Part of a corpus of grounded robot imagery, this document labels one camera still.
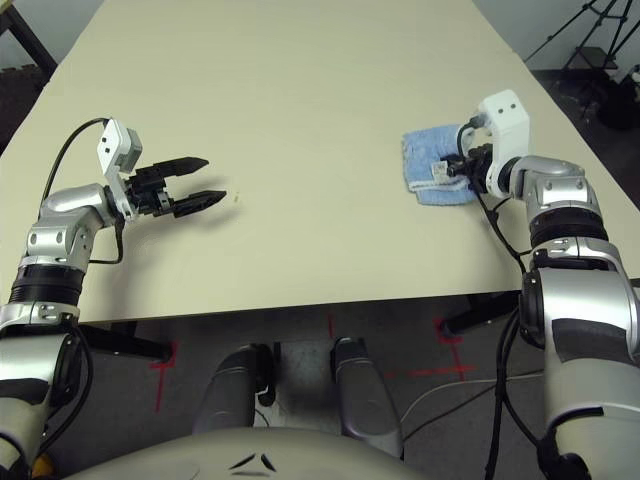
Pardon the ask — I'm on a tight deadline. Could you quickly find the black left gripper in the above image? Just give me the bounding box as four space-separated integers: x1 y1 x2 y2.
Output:
123 156 229 220

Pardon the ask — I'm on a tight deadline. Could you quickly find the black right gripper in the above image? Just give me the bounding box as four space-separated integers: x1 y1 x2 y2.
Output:
444 143 496 194

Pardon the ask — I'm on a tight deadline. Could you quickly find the blue rag with white trim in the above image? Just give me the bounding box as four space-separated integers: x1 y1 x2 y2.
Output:
399 122 484 207

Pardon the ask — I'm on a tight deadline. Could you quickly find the black table foot bar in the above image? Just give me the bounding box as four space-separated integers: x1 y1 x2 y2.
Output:
74 322 175 362
442 292 525 337

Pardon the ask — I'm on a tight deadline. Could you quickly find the black floor equipment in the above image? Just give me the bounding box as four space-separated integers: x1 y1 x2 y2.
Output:
597 69 640 132

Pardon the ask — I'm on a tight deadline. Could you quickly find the black tripod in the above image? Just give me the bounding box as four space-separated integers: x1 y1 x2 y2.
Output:
524 0 639 71

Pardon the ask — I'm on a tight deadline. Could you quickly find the black foam floor mat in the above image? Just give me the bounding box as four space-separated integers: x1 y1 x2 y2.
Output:
0 64 49 151

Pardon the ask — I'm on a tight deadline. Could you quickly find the grey robot left leg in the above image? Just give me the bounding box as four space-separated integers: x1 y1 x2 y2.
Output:
192 343 277 436

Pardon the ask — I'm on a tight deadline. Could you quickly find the grey round container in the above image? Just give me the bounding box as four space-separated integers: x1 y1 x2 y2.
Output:
332 337 405 459

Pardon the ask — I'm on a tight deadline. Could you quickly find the grey robot torso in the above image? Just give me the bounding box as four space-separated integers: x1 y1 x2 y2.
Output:
59 424 426 480

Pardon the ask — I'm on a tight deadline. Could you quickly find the small yellow floor object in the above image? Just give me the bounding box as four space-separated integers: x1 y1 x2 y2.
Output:
32 452 54 480

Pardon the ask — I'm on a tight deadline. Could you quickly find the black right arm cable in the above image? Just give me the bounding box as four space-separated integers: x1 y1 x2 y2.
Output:
455 121 556 480

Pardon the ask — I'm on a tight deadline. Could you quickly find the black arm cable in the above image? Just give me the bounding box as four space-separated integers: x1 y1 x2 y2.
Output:
455 121 556 480
29 118 126 451

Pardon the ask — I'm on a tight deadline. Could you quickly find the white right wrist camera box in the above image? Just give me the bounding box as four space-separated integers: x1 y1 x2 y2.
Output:
469 89 532 197

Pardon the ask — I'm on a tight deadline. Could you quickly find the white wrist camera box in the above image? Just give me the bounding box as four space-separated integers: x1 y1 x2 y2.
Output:
469 89 532 197
96 118 146 222

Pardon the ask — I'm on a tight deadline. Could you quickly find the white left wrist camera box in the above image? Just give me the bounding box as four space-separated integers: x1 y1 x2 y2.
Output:
96 118 146 222

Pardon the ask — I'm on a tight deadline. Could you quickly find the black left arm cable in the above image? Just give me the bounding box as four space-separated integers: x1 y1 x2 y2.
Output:
29 118 126 451

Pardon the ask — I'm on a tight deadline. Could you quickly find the side table with black frame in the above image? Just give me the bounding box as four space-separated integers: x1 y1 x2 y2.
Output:
0 0 59 69

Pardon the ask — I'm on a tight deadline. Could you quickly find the thin white floor cable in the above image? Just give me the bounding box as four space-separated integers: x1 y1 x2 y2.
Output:
402 369 546 441

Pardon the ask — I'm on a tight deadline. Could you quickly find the thin black floor cable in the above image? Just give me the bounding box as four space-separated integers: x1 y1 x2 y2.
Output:
402 382 499 442

